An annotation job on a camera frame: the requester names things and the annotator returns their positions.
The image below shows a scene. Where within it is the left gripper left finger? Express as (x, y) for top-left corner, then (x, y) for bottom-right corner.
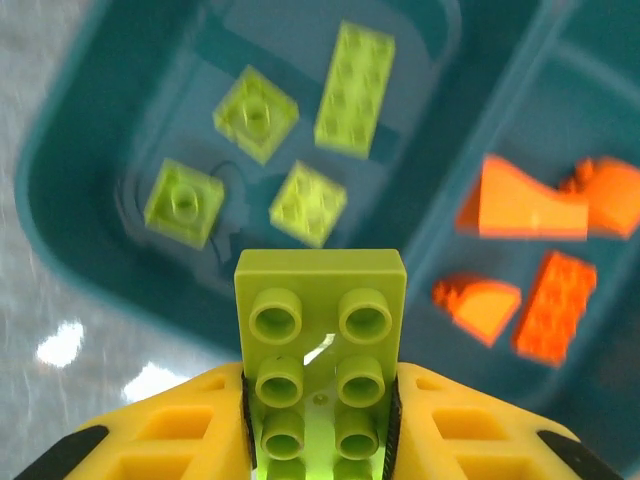
(12, 362), (252, 480)

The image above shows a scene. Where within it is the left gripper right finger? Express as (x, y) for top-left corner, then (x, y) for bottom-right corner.
(387, 362), (627, 480)

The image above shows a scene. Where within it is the orange quarter-round lego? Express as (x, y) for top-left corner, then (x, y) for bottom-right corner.
(432, 272), (523, 348)

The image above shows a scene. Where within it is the orange 2x4 lego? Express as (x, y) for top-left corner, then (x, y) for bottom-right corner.
(513, 249), (599, 369)

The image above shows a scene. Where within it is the olive green 2x4 lego plate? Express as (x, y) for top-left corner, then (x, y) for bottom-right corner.
(233, 248), (407, 480)

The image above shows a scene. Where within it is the large orange slope lego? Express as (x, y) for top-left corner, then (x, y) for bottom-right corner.
(455, 153), (590, 242)

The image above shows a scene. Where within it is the translucent green 2x2 lego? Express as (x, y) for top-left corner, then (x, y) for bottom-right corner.
(212, 64), (300, 166)
(143, 157), (226, 250)

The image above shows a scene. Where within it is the opaque green 2x2 lego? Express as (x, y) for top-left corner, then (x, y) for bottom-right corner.
(268, 159), (349, 250)

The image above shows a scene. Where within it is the small orange curved lego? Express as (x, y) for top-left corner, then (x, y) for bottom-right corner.
(559, 155), (640, 239)

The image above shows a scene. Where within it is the bright green 2x4 lego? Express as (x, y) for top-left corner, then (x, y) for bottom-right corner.
(313, 19), (397, 161)

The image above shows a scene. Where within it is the teal container with green legos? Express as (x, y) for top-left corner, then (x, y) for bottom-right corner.
(13, 0), (501, 361)

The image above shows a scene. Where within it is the teal container with orange legos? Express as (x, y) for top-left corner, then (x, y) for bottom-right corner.
(399, 0), (640, 466)

